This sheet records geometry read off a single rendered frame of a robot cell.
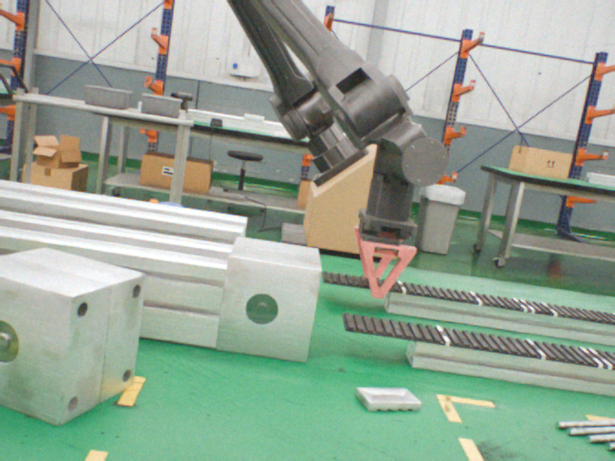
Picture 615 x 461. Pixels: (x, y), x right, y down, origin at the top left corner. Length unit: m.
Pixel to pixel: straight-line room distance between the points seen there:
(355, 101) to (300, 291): 0.28
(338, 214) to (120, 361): 0.73
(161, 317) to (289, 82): 0.67
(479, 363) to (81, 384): 0.40
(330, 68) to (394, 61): 7.61
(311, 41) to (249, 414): 0.51
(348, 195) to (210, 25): 7.30
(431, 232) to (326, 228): 4.60
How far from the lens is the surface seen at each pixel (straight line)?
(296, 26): 0.91
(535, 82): 8.90
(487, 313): 0.92
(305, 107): 1.27
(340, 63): 0.87
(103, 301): 0.51
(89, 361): 0.52
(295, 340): 0.67
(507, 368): 0.75
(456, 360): 0.73
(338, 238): 1.23
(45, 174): 5.83
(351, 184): 1.21
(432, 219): 5.78
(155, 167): 5.68
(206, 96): 8.39
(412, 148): 0.78
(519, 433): 0.63
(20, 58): 8.49
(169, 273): 0.67
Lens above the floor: 1.02
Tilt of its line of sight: 10 degrees down
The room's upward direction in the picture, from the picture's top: 9 degrees clockwise
